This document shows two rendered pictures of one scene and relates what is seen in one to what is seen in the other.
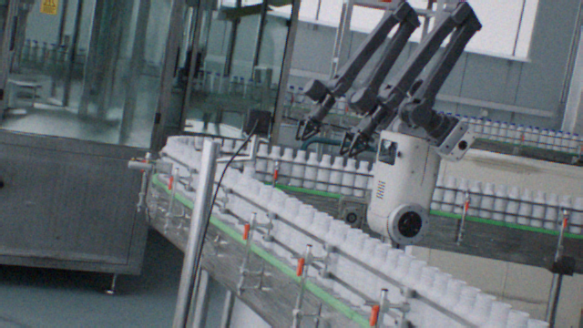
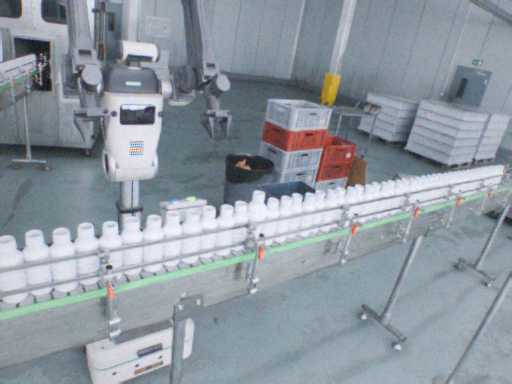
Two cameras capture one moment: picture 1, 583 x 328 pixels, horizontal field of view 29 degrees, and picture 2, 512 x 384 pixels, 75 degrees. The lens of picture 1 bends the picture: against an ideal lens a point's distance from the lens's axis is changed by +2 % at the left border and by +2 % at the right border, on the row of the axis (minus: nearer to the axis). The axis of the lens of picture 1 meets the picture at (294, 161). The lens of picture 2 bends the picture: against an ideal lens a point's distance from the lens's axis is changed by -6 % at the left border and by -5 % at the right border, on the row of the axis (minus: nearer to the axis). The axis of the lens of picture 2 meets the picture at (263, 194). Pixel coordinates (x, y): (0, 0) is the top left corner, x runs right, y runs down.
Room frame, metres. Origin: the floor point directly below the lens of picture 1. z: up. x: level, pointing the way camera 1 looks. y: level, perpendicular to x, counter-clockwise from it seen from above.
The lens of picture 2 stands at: (3.93, 1.14, 1.65)
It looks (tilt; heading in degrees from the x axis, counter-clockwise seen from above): 24 degrees down; 252
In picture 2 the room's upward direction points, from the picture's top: 11 degrees clockwise
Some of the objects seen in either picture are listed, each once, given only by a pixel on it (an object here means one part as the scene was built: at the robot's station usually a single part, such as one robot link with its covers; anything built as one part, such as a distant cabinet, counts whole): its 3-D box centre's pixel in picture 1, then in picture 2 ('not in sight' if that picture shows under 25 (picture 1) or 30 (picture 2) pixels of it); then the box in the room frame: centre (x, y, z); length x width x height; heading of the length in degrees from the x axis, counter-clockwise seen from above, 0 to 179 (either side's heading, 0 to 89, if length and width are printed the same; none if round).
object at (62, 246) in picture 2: (195, 175); (63, 259); (4.15, 0.36, 1.08); 0.06 x 0.06 x 0.17
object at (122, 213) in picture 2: not in sight; (129, 239); (4.06, -0.41, 0.65); 0.11 x 0.11 x 0.40; 21
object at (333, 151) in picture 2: not in sight; (328, 148); (1.93, -2.72, 0.55); 0.61 x 0.41 x 0.22; 24
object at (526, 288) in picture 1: (498, 240); not in sight; (7.78, -1.50, 0.59); 1.10 x 0.62 x 1.18; 93
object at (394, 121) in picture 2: not in sight; (393, 119); (-1.32, -6.07, 0.50); 1.23 x 1.05 x 1.00; 20
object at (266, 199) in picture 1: (265, 214); (305, 214); (3.39, 0.06, 1.08); 0.06 x 0.06 x 0.17
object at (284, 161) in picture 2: not in sight; (290, 153); (2.55, -2.36, 0.55); 0.61 x 0.41 x 0.22; 28
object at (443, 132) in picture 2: not in sight; (446, 133); (-1.74, -4.74, 0.59); 1.24 x 1.03 x 1.17; 24
